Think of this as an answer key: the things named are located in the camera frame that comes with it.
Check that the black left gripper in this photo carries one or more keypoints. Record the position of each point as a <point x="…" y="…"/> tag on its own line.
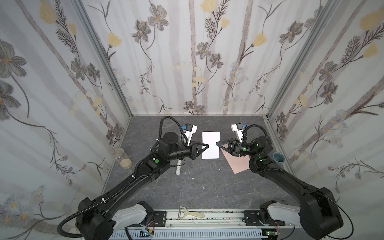
<point x="193" y="150"/>

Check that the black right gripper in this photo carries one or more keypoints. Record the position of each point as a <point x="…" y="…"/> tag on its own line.
<point x="232" y="147"/>

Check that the white letter paper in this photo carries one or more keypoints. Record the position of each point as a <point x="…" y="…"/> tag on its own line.
<point x="210" y="139"/>

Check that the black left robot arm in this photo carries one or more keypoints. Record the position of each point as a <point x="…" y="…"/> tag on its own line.
<point x="94" y="219"/>

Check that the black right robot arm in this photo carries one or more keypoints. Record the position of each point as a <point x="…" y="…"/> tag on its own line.
<point x="317" y="213"/>

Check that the pink paper envelope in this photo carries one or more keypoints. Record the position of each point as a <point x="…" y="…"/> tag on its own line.
<point x="238" y="164"/>

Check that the white glue stick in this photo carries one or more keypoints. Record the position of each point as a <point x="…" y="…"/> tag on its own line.
<point x="178" y="167"/>

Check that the teal ceramic cup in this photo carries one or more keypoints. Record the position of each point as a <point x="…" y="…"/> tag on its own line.
<point x="279" y="158"/>

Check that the cream vegetable peeler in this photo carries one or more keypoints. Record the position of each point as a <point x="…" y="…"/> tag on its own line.
<point x="184" y="212"/>

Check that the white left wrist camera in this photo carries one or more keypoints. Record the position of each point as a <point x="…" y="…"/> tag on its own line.
<point x="189" y="130"/>

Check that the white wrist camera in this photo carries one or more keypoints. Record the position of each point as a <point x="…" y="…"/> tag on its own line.
<point x="189" y="130"/>
<point x="238" y="129"/>

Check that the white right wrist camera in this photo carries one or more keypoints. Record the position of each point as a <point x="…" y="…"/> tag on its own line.
<point x="238" y="129"/>

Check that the aluminium mounting rail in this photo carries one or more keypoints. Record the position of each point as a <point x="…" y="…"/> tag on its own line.
<point x="218" y="224"/>

